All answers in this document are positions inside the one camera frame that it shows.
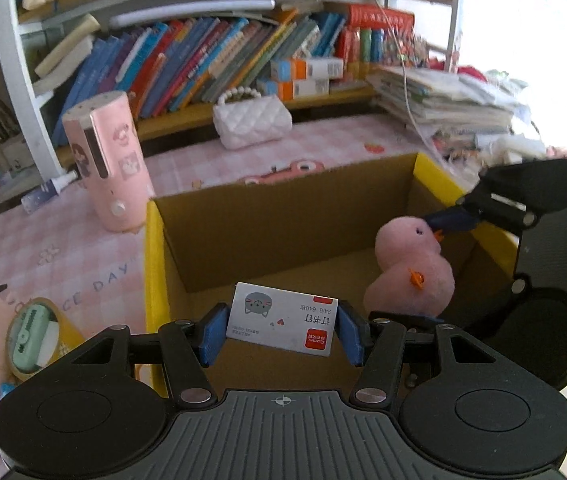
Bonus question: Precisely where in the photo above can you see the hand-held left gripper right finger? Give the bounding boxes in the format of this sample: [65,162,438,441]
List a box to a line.
[337,301,497,408]

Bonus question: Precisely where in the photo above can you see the pink checked tablecloth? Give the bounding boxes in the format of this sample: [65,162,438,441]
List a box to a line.
[0,115,464,461]

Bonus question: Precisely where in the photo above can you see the pink duck plush toy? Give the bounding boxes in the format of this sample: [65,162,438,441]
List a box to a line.
[363,216,457,318]

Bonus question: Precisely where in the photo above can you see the row of leaning books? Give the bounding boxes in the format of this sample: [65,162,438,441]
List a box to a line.
[53,10,349,133]

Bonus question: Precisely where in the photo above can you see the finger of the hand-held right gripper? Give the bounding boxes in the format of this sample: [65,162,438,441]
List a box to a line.
[508,234,537,301]
[422,162,539,236]

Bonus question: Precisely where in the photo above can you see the stack of papers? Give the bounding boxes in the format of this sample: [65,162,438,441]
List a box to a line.
[366,66,529,136]

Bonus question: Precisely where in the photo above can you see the small spray bottle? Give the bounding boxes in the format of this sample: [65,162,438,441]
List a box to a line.
[20,169,80,215]

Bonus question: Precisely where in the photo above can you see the red boxed book set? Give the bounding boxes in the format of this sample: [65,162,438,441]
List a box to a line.
[336,26,387,67]

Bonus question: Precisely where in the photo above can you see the pink cylindrical humidifier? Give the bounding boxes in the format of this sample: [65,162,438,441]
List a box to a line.
[62,91,156,233]

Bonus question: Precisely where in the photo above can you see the orange and white box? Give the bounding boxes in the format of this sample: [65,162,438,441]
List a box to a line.
[257,78,331,101]
[270,56,345,82]

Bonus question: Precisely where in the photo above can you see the thick red dictionary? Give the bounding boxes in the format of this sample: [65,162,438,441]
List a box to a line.
[346,4,415,31]

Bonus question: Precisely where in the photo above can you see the white quilted purse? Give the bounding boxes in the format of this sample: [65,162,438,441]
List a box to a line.
[212,86,293,150]

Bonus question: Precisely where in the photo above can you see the red cloth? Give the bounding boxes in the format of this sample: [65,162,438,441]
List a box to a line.
[428,52,489,83]

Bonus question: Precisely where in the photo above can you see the white tube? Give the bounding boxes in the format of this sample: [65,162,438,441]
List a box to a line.
[109,0,279,28]

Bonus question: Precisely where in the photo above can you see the cardboard box yellow rim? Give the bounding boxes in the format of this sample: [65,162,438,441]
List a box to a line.
[144,152,521,398]

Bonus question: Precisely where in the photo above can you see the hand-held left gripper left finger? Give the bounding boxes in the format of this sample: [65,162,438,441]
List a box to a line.
[70,302,230,408]

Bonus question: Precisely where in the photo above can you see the white cable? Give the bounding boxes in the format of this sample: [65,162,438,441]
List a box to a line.
[353,0,444,158]

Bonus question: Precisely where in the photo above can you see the white staples box cat print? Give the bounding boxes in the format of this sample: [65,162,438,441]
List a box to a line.
[226,282,339,357]

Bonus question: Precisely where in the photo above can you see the white bookshelf frame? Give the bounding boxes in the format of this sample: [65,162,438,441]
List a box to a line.
[0,0,464,176]

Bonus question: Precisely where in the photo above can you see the small green gadget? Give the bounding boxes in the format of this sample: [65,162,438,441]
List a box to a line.
[12,305,59,375]

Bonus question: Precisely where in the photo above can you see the beige foam block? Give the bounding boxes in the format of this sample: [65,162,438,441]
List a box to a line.
[33,37,94,93]
[34,14,100,76]

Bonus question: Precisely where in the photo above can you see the yellow tape roll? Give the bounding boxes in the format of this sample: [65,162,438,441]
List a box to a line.
[7,297,86,386]

